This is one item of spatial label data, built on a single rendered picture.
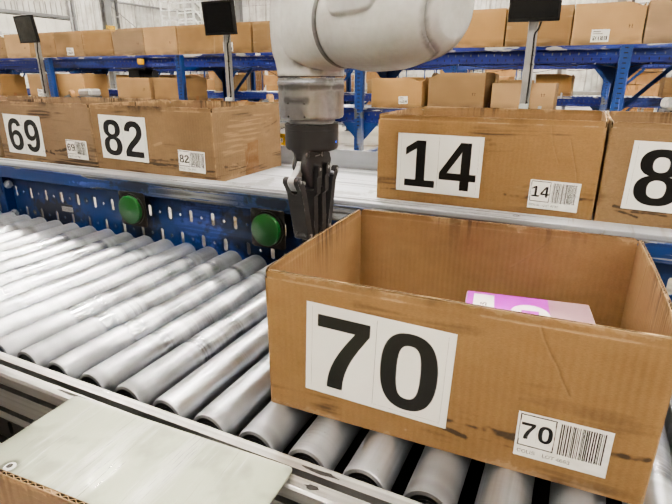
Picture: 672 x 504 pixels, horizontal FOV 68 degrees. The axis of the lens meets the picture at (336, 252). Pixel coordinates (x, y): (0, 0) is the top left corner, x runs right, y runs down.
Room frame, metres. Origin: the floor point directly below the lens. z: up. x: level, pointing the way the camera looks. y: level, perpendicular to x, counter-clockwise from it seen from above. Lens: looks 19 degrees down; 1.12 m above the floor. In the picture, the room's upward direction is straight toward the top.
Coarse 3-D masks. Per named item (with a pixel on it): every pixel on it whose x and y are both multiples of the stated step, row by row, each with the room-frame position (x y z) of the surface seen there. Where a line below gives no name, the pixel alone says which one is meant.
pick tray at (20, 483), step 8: (0, 472) 0.29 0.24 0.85; (8, 472) 0.29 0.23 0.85; (0, 480) 0.29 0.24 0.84; (8, 480) 0.28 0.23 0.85; (16, 480) 0.28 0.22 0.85; (24, 480) 0.28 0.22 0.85; (0, 488) 0.29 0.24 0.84; (8, 488) 0.28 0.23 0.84; (16, 488) 0.28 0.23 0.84; (24, 488) 0.28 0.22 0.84; (32, 488) 0.27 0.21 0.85; (40, 488) 0.27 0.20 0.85; (48, 488) 0.27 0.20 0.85; (0, 496) 0.29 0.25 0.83; (8, 496) 0.28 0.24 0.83; (16, 496) 0.28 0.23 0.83; (24, 496) 0.28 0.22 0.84; (32, 496) 0.27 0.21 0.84; (40, 496) 0.27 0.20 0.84; (48, 496) 0.27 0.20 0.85; (56, 496) 0.27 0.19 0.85; (64, 496) 0.26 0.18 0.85
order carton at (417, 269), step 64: (320, 256) 0.64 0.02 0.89; (384, 256) 0.75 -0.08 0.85; (448, 256) 0.71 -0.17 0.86; (512, 256) 0.68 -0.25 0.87; (576, 256) 0.64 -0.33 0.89; (640, 256) 0.58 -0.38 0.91; (448, 320) 0.42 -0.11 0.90; (512, 320) 0.40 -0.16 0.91; (640, 320) 0.51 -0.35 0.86; (512, 384) 0.40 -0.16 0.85; (576, 384) 0.38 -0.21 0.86; (640, 384) 0.36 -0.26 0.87; (448, 448) 0.42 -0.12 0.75; (512, 448) 0.40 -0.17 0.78; (640, 448) 0.36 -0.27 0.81
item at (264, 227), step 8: (256, 216) 1.02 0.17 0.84; (264, 216) 1.01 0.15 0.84; (272, 216) 1.01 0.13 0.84; (256, 224) 1.02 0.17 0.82; (264, 224) 1.01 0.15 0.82; (272, 224) 1.00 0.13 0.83; (256, 232) 1.02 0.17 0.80; (264, 232) 1.01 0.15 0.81; (272, 232) 1.00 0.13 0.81; (280, 232) 1.00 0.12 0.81; (256, 240) 1.02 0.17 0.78; (264, 240) 1.01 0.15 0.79; (272, 240) 1.00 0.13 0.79
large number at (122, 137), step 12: (108, 120) 1.30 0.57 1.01; (120, 120) 1.28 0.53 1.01; (132, 120) 1.26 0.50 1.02; (144, 120) 1.24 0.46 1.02; (108, 132) 1.30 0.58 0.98; (120, 132) 1.28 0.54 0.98; (132, 132) 1.26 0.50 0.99; (144, 132) 1.25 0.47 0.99; (108, 144) 1.30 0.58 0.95; (120, 144) 1.28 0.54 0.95; (132, 144) 1.27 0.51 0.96; (144, 144) 1.25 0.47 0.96; (108, 156) 1.31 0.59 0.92; (120, 156) 1.29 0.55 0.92; (132, 156) 1.27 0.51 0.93; (144, 156) 1.25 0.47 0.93
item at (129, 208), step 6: (126, 198) 1.18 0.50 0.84; (132, 198) 1.18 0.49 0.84; (120, 204) 1.19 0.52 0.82; (126, 204) 1.18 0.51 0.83; (132, 204) 1.17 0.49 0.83; (138, 204) 1.17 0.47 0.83; (120, 210) 1.19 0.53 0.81; (126, 210) 1.18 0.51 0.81; (132, 210) 1.17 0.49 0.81; (138, 210) 1.17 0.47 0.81; (126, 216) 1.18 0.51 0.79; (132, 216) 1.17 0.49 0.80; (138, 216) 1.17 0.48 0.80; (132, 222) 1.18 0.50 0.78
